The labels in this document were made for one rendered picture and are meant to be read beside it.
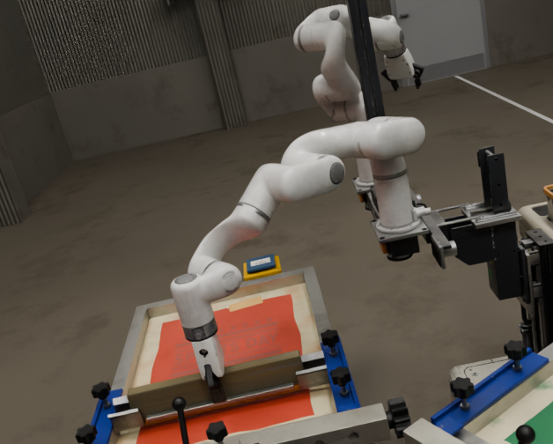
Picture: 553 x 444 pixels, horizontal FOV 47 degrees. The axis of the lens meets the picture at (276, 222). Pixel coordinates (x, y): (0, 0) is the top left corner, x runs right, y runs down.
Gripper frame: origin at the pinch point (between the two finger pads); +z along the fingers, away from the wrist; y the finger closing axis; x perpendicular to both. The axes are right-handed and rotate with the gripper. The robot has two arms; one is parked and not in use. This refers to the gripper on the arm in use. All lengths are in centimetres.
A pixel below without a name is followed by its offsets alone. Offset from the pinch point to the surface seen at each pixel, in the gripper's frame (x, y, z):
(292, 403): -16.1, -4.1, 5.9
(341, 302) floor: -45, 216, 101
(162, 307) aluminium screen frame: 20, 56, 3
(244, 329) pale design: -5.3, 35.0, 5.9
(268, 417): -10.1, -6.8, 5.9
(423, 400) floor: -65, 110, 101
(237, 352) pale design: -3.2, 23.5, 5.9
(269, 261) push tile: -15, 76, 4
